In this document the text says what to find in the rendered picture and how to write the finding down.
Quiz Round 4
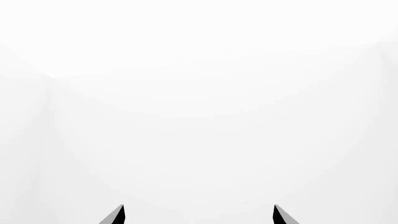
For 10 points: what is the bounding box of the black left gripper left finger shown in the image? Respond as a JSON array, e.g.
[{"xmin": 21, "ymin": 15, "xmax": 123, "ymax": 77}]
[{"xmin": 98, "ymin": 203, "xmax": 126, "ymax": 224}]

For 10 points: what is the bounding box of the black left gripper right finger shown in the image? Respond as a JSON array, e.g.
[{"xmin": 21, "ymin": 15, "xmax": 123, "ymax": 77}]
[{"xmin": 272, "ymin": 203, "xmax": 301, "ymax": 224}]

